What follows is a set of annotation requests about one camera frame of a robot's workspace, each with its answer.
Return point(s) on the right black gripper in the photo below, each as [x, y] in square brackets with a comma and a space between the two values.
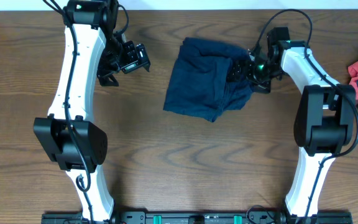
[249, 66]

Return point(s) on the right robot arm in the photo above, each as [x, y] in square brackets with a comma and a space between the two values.
[323, 123]

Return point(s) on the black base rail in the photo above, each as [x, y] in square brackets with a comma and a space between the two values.
[257, 216]

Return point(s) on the navy blue shorts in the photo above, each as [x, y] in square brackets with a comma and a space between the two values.
[201, 84]

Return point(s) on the red garment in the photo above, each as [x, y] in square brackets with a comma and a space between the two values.
[353, 72]

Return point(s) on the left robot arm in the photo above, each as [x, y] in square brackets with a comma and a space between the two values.
[94, 52]

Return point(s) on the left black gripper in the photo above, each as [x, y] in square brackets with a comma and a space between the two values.
[109, 66]

